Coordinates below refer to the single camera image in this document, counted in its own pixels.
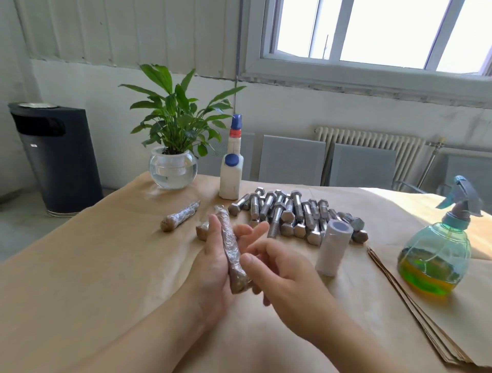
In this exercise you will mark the person's right hand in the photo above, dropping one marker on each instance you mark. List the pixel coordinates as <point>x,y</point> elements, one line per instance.
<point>292,292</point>

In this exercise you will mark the person's left hand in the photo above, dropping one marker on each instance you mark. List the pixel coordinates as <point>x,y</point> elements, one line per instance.
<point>207,273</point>

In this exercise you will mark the white cling film roll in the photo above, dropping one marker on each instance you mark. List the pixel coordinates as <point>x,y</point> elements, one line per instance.
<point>334,247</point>

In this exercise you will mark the pile of steel bolts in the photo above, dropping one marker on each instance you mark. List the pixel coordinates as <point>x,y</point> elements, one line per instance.
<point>296,211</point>

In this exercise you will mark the green spray bottle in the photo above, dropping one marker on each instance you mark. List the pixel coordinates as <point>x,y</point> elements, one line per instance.
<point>437,257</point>

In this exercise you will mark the stack of brown paper sheets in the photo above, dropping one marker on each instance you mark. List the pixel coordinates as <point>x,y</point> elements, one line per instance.
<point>461,323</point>

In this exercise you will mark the white glue bottle blue cap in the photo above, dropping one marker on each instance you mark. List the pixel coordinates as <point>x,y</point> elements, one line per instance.
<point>230,170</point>

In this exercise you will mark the round glass vase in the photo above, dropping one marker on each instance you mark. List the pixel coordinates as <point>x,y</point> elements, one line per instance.
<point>173,170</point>

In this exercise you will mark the grey chair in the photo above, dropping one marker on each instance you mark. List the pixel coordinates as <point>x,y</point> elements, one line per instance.
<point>246,157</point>
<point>465,181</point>
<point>292,161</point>
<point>363,167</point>

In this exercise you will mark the large brown paper table cover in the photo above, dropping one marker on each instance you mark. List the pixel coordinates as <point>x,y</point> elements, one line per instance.
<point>61,292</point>

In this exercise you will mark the green leafy plant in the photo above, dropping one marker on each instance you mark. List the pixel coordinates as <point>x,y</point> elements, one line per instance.
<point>181,111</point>

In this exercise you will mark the white radiator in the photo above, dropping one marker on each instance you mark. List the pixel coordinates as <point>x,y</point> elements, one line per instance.
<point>369,142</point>

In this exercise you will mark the black trash bin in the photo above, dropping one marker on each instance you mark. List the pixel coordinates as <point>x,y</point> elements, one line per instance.
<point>61,161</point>

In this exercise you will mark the white vertical blind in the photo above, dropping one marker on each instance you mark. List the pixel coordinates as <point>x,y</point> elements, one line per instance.
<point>131,34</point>

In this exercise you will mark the white framed window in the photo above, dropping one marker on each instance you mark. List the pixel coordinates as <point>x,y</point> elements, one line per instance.
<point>377,38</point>

